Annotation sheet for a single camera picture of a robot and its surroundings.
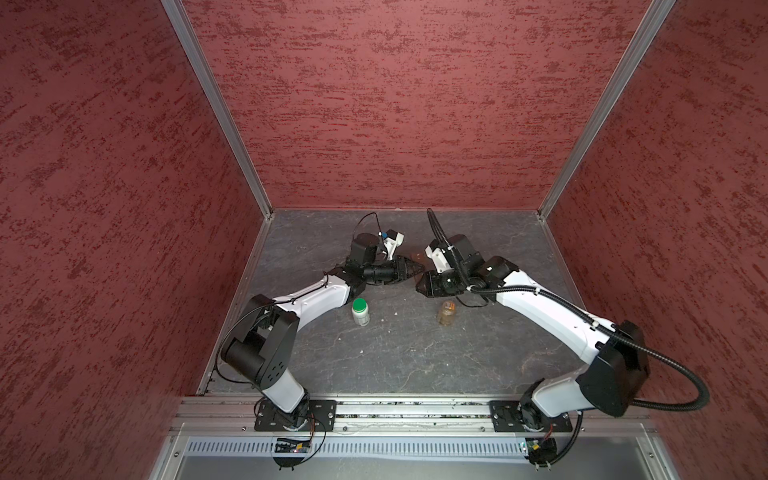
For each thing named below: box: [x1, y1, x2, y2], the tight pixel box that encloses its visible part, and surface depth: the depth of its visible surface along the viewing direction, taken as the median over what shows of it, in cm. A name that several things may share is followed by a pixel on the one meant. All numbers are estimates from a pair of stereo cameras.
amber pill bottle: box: [438, 300, 457, 327], surface depth 89 cm
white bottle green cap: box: [352, 297, 370, 327], surface depth 86 cm
